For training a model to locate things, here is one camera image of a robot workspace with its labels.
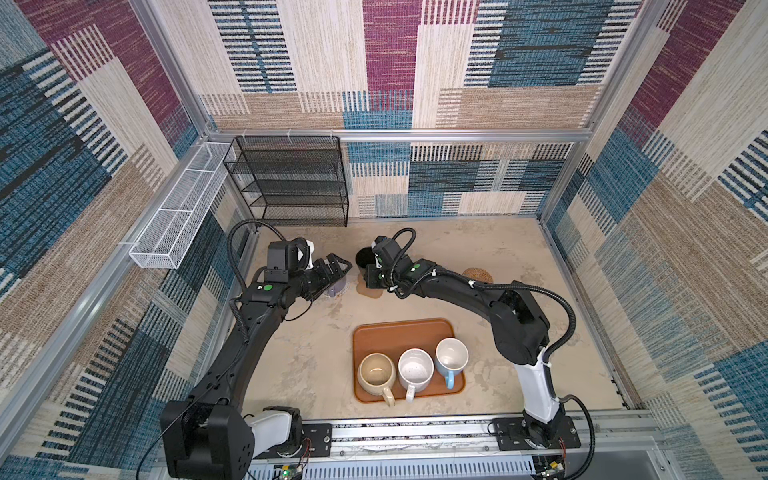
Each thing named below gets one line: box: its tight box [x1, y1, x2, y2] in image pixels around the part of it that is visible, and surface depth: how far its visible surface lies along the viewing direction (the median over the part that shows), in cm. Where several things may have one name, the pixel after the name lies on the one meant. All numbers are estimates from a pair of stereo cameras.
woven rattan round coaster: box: [462, 267, 494, 284], surface depth 107 cm
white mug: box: [398, 348, 435, 403], surface depth 79 cm
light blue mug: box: [435, 337, 469, 389], surface depth 79 cm
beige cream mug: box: [357, 352, 397, 407], surface depth 77 cm
